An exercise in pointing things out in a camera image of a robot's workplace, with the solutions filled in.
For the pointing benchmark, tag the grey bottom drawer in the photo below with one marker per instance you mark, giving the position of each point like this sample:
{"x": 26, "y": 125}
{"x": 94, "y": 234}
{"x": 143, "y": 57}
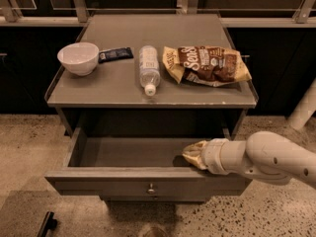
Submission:
{"x": 153, "y": 198}

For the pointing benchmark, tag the brown yellow chip bag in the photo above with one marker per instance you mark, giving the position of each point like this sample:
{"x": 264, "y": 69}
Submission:
{"x": 212, "y": 66}

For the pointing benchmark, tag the grey top drawer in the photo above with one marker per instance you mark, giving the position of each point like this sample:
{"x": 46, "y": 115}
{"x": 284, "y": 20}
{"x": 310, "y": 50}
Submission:
{"x": 130, "y": 166}

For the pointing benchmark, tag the black object on floor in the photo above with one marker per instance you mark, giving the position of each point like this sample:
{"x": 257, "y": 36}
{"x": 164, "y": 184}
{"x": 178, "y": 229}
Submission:
{"x": 49, "y": 223}

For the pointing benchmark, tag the grey drawer cabinet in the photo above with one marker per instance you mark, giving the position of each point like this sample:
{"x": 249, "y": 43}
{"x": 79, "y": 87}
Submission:
{"x": 110, "y": 102}

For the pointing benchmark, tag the cloth covered gripper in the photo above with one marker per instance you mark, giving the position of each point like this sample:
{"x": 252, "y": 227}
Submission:
{"x": 213, "y": 156}

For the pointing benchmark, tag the grey drawer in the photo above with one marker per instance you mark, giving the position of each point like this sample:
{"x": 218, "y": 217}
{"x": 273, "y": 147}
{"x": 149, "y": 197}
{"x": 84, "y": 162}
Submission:
{"x": 130, "y": 166}
{"x": 153, "y": 198}

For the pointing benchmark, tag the white bowl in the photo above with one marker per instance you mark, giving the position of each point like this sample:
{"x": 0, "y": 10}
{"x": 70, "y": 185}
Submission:
{"x": 79, "y": 58}

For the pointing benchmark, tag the dark blue snack bar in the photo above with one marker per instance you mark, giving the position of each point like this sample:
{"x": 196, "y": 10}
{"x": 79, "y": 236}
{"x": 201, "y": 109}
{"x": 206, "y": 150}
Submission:
{"x": 115, "y": 54}

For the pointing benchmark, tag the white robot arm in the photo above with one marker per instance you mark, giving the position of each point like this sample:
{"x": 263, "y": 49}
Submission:
{"x": 264, "y": 156}

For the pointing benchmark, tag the clear plastic water bottle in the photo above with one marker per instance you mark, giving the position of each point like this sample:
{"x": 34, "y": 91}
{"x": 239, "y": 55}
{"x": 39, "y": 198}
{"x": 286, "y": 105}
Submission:
{"x": 149, "y": 74}

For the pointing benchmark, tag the metal railing frame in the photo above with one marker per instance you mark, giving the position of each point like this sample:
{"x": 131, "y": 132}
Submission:
{"x": 232, "y": 13}

